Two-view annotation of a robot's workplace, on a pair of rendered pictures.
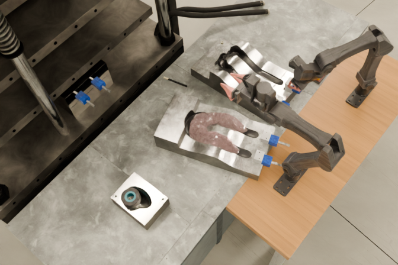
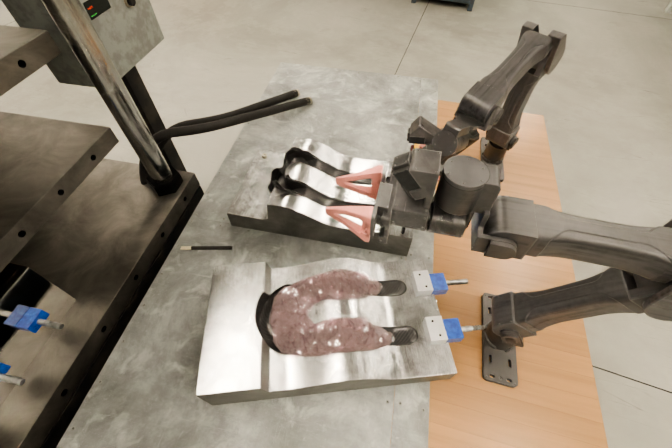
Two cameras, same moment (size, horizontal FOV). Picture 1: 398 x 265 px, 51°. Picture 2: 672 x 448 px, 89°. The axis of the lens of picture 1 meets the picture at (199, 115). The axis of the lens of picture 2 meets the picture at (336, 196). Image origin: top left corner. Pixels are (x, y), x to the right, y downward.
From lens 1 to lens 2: 1.17 m
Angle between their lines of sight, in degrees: 19
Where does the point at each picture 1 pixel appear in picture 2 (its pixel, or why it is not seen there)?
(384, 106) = (531, 167)
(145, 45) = (129, 206)
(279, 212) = (531, 431)
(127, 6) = (54, 140)
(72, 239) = not seen: outside the picture
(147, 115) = (169, 340)
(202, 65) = (247, 200)
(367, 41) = (537, 45)
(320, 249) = not seen: hidden behind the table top
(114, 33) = (28, 197)
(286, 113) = (535, 219)
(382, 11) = not seen: hidden behind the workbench
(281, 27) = (336, 114)
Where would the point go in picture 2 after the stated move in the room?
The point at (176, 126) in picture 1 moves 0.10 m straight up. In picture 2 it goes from (244, 344) to (232, 327)
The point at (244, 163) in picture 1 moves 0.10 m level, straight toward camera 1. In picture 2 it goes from (416, 357) to (439, 412)
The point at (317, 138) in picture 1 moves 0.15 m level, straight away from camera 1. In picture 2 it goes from (655, 249) to (599, 165)
